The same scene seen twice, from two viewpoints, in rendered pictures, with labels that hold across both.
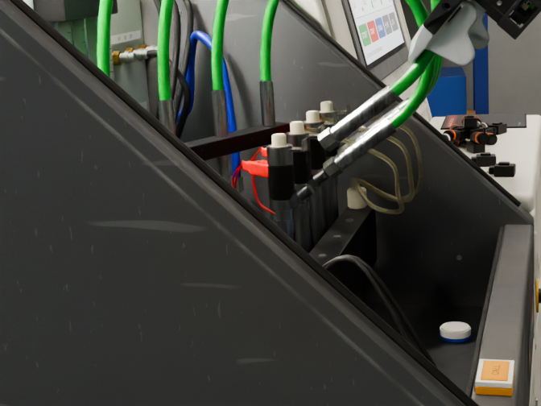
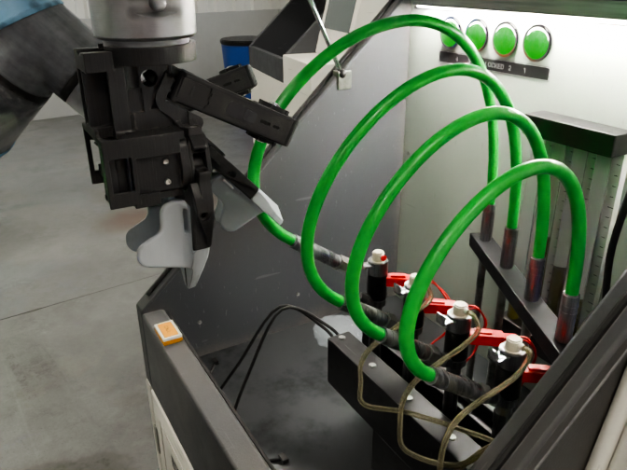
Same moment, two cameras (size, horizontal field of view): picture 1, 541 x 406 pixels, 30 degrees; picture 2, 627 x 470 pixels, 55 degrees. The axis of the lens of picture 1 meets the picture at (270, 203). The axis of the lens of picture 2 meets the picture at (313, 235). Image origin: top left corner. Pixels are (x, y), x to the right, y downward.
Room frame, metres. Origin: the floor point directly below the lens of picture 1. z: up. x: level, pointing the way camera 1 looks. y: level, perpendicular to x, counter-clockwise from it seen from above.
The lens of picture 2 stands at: (1.52, -0.60, 1.48)
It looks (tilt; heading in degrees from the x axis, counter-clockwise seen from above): 24 degrees down; 134
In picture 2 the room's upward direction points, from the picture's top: straight up
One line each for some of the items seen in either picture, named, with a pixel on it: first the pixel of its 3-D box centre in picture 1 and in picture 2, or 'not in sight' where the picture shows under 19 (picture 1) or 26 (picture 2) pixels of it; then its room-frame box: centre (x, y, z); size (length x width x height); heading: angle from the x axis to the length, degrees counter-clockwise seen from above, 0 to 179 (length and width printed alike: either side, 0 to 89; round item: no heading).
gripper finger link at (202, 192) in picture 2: not in sight; (192, 197); (1.13, -0.33, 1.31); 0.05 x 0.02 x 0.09; 164
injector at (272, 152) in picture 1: (294, 238); (369, 327); (1.08, -0.02, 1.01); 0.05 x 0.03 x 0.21; 74
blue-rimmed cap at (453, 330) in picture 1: (455, 331); not in sight; (1.21, -0.23, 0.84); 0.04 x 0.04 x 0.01
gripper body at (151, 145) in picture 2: not in sight; (146, 122); (1.10, -0.35, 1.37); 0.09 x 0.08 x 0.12; 74
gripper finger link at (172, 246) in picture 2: not in sight; (172, 250); (1.12, -0.35, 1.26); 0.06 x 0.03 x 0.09; 74
